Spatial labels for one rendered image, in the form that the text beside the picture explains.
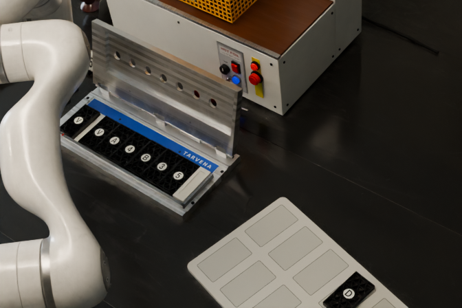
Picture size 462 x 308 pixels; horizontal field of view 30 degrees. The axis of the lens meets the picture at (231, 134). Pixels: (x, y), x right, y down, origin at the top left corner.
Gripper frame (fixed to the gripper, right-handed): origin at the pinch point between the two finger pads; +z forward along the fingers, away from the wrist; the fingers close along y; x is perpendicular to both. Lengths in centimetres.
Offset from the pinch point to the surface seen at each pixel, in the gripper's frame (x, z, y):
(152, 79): 12.8, -6.5, 17.3
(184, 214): -5.5, 7.7, 42.7
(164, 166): 1.2, 5.1, 31.0
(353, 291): -2, 7, 83
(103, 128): 2.0, 5.1, 10.9
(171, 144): 8.1, 5.0, 27.1
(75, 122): -0.2, 5.5, 3.7
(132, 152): 0.4, 5.4, 21.8
